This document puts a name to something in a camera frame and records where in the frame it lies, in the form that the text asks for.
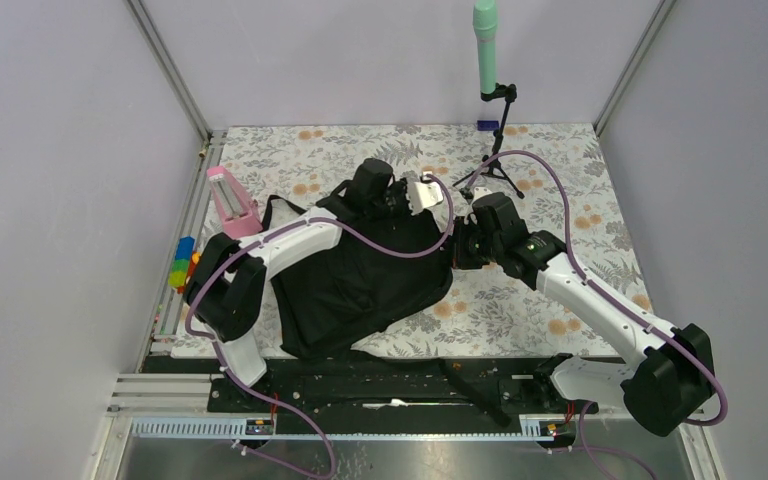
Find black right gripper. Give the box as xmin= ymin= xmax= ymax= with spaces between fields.
xmin=441 ymin=216 xmax=503 ymax=270

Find black student backpack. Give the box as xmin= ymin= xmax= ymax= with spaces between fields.
xmin=261 ymin=178 xmax=512 ymax=429

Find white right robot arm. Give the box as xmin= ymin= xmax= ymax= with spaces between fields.
xmin=450 ymin=193 xmax=722 ymax=437

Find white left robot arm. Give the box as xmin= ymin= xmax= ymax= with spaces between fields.
xmin=187 ymin=158 xmax=418 ymax=411

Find floral tablecloth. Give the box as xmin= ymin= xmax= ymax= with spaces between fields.
xmin=220 ymin=124 xmax=651 ymax=358

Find black tripod stand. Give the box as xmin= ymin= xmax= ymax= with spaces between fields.
xmin=451 ymin=82 xmax=526 ymax=200

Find green microphone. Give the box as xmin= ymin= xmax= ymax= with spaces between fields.
xmin=472 ymin=0 xmax=499 ymax=101

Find colourful toy blocks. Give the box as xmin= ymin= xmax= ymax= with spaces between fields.
xmin=167 ymin=236 xmax=200 ymax=294

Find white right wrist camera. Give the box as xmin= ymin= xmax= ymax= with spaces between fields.
xmin=459 ymin=186 xmax=493 ymax=204

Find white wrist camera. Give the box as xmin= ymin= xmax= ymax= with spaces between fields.
xmin=406 ymin=170 xmax=444 ymax=215
xmin=459 ymin=186 xmax=493 ymax=204

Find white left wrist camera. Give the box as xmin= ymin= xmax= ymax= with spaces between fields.
xmin=406 ymin=170 xmax=444 ymax=215

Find blue block at wall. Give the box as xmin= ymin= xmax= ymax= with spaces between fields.
xmin=476 ymin=120 xmax=500 ymax=131

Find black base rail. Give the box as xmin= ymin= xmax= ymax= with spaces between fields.
xmin=207 ymin=354 xmax=585 ymax=435

